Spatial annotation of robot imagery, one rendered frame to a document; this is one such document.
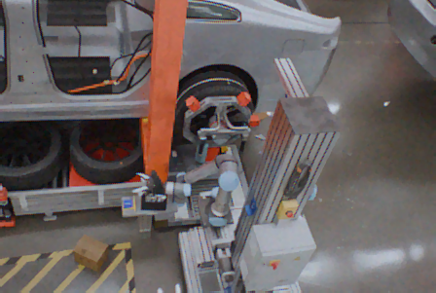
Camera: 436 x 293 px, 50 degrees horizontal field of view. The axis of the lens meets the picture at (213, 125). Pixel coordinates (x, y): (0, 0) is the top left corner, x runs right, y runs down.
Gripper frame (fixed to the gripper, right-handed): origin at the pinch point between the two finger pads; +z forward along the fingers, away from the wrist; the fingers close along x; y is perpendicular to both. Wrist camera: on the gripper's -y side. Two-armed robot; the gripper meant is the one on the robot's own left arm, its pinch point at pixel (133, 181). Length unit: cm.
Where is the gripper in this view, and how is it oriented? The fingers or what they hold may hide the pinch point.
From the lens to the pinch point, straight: 292.0
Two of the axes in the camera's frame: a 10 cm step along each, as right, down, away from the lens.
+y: -1.4, 7.7, 6.2
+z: -9.9, -1.2, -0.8
